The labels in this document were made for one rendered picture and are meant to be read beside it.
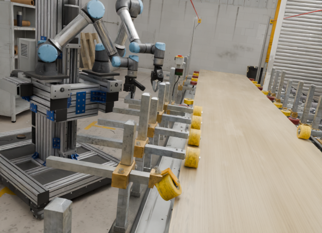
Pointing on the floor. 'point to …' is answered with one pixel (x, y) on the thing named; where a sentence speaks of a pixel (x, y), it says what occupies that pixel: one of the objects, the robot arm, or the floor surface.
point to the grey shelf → (5, 110)
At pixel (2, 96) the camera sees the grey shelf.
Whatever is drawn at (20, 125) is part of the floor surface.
